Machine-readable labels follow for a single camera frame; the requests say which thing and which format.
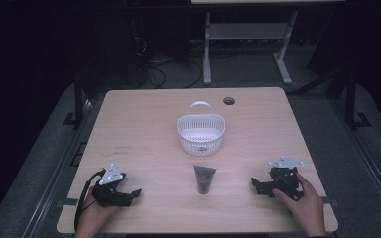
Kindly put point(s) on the person's left hand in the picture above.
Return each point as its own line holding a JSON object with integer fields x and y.
{"x": 94, "y": 214}

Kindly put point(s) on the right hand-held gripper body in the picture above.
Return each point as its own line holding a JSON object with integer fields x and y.
{"x": 282, "y": 180}

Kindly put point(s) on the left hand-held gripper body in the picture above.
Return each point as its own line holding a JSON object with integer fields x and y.
{"x": 107, "y": 191}

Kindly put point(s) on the grey metal stand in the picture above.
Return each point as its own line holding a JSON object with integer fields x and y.
{"x": 246, "y": 46}

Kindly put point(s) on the black metal stand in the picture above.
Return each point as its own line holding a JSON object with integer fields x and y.
{"x": 79, "y": 99}
{"x": 352, "y": 102}

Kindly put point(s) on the white plastic basket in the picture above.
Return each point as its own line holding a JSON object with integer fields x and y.
{"x": 201, "y": 131}

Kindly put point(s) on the person's right hand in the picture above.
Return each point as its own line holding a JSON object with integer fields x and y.
{"x": 302, "y": 208}

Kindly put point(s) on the dark grey tube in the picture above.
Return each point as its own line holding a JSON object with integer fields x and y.
{"x": 204, "y": 179}

